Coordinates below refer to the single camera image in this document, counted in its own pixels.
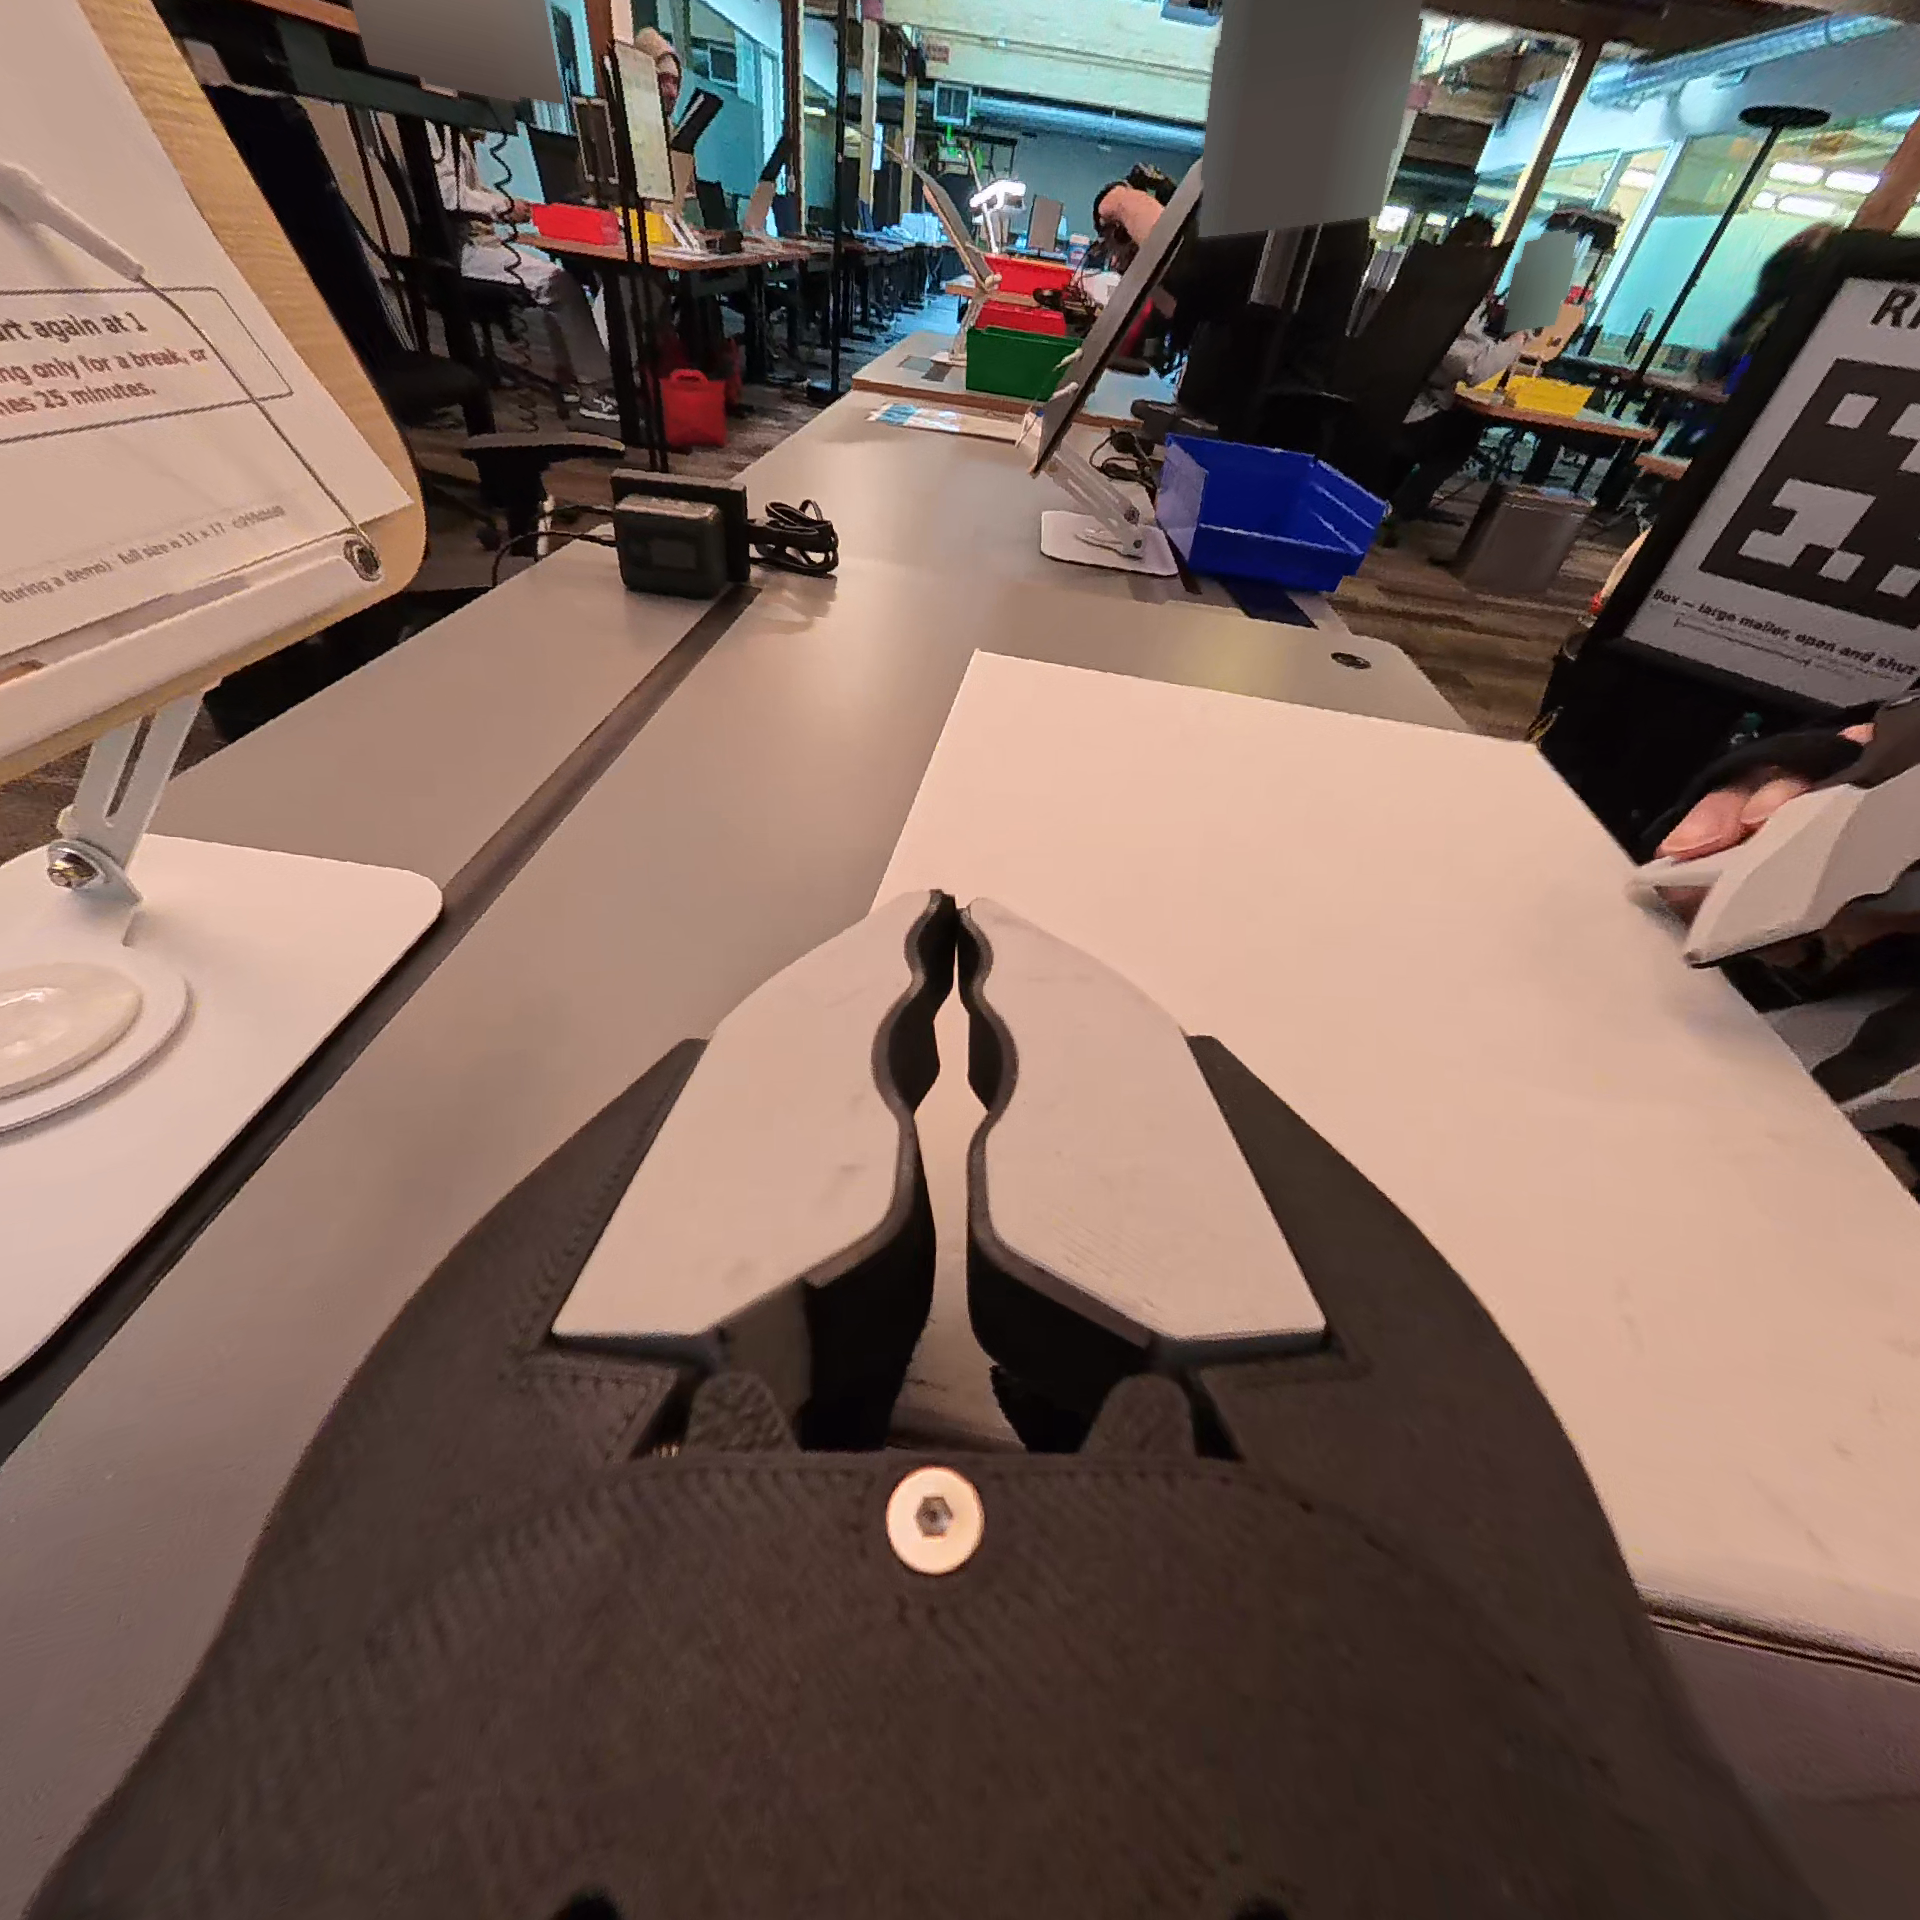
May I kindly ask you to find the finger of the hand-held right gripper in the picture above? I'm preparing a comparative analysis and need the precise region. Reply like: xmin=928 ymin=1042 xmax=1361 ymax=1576
xmin=1627 ymin=771 xmax=1920 ymax=967

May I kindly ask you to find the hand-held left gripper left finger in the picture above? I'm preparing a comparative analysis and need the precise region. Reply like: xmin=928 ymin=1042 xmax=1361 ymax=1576
xmin=548 ymin=888 xmax=962 ymax=1354

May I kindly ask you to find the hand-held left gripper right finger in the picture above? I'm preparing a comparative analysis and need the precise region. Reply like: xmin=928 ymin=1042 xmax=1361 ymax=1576
xmin=958 ymin=895 xmax=1330 ymax=1361

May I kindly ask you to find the white cardboard box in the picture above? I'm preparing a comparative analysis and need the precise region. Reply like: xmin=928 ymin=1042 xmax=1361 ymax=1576
xmin=869 ymin=648 xmax=1920 ymax=1670

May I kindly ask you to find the person's right hand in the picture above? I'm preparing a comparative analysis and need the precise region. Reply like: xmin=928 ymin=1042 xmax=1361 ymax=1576
xmin=1645 ymin=723 xmax=1878 ymax=919

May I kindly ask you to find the person's black shirt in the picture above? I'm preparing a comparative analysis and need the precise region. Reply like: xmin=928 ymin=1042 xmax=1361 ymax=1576
xmin=1530 ymin=647 xmax=1889 ymax=863

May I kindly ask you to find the black framed printed sign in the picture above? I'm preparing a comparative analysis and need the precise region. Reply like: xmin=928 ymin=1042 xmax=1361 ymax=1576
xmin=1604 ymin=269 xmax=1920 ymax=710

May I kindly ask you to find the grey trash can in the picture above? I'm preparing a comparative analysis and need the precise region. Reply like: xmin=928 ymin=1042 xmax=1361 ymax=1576
xmin=1452 ymin=484 xmax=1592 ymax=595

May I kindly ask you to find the instruction sheet on stand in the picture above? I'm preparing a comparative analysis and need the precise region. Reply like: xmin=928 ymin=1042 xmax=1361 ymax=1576
xmin=0 ymin=0 xmax=446 ymax=1389

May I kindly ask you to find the blue plastic bin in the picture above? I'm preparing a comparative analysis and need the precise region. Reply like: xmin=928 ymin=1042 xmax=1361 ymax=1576
xmin=1157 ymin=434 xmax=1390 ymax=593

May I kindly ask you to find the black office chair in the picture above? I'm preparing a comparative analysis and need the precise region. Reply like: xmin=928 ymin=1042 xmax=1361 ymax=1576
xmin=374 ymin=335 xmax=630 ymax=554
xmin=1243 ymin=231 xmax=1501 ymax=496

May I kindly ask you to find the black floor lamp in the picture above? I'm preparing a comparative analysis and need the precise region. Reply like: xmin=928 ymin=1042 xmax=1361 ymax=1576
xmin=1627 ymin=101 xmax=1835 ymax=386

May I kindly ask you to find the black power adapter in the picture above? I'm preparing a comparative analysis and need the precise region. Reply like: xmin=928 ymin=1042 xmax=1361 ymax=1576
xmin=611 ymin=467 xmax=751 ymax=598

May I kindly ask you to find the green plastic bin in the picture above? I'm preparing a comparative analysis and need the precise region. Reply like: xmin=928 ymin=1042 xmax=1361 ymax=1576
xmin=965 ymin=325 xmax=1082 ymax=404

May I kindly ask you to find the printed instruction sheet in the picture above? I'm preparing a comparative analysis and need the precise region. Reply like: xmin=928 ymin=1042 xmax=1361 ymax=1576
xmin=0 ymin=0 xmax=417 ymax=663

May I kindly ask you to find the black coiled cable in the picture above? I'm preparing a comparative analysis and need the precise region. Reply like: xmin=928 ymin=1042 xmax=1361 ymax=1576
xmin=742 ymin=502 xmax=843 ymax=580

